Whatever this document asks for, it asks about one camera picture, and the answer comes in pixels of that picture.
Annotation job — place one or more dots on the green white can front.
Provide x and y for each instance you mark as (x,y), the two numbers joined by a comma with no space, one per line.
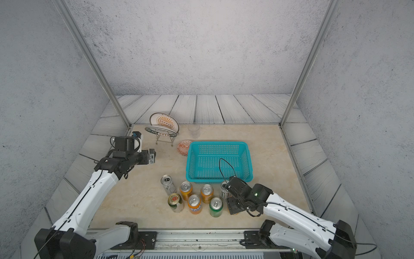
(175,202)

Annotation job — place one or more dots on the upright sunburst plate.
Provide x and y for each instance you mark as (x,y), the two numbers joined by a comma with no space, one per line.
(166,120)

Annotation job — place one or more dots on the left aluminium frame post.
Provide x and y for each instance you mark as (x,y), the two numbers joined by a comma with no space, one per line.
(73,28)

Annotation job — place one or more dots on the orange can front row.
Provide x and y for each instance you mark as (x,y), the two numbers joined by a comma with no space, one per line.
(207,193)

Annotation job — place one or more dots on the silver white soda can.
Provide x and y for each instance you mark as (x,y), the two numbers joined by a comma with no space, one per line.
(168,184)

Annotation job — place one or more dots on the right aluminium frame post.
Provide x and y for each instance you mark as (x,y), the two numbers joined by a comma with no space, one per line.
(322,32)

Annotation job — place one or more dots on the aluminium front rail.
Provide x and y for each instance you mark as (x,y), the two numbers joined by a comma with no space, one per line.
(174,240)

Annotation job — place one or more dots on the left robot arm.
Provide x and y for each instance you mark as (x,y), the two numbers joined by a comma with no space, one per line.
(67,238)

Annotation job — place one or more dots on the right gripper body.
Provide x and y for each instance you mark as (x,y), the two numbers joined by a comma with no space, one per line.
(242,201)

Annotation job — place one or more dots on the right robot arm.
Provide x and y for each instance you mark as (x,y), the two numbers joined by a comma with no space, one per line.
(317,237)

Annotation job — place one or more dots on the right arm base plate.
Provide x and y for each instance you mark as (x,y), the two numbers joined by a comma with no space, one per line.
(256,240)

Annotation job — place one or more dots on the metal wire plate stand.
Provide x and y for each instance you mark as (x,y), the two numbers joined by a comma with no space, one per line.
(166,138)

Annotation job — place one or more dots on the orange soda can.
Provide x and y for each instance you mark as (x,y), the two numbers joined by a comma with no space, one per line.
(186,190)

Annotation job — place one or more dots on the clear glass cup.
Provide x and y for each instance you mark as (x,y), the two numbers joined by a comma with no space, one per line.
(194,130)

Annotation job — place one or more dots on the aluminium frame post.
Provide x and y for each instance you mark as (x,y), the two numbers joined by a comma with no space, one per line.
(322,32)
(73,28)

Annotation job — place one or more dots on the orange patterned bowl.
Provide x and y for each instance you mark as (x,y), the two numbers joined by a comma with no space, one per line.
(183,147)

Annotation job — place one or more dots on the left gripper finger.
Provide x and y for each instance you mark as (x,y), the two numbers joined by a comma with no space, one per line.
(151,156)
(137,141)

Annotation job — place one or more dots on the orange Fanta can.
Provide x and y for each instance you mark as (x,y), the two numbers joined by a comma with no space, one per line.
(195,204)

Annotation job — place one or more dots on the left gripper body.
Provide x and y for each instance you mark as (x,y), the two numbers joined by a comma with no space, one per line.
(139,158)

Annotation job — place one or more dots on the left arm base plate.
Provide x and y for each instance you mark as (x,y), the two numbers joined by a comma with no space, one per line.
(139,241)

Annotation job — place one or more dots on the green can back row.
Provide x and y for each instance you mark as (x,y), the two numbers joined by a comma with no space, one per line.
(216,207)

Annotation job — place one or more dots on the teal plastic basket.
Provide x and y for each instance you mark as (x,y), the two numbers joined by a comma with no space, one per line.
(217,161)

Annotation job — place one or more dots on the green rimmed plate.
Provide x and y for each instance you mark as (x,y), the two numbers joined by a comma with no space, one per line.
(161,130)

